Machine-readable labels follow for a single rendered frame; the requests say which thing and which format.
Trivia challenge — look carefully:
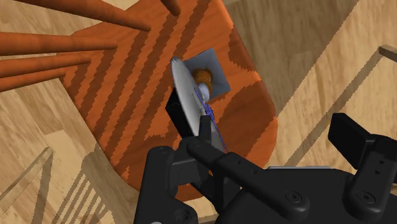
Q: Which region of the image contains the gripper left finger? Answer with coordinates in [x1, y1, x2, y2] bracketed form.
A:
[133, 115, 311, 224]

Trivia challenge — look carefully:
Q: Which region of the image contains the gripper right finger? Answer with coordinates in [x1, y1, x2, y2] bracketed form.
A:
[328, 112, 397, 224]

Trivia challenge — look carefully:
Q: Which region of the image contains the white plate with blue lines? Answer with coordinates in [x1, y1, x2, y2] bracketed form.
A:
[170, 57, 230, 153]

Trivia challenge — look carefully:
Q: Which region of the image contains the orange and white figure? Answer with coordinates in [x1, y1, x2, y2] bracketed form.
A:
[192, 68, 216, 104]

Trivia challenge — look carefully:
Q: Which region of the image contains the grey square base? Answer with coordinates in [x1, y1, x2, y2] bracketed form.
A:
[182, 47, 232, 104]

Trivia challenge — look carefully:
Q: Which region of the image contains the orange wooden chair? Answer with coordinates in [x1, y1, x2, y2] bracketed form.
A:
[0, 0, 279, 203]

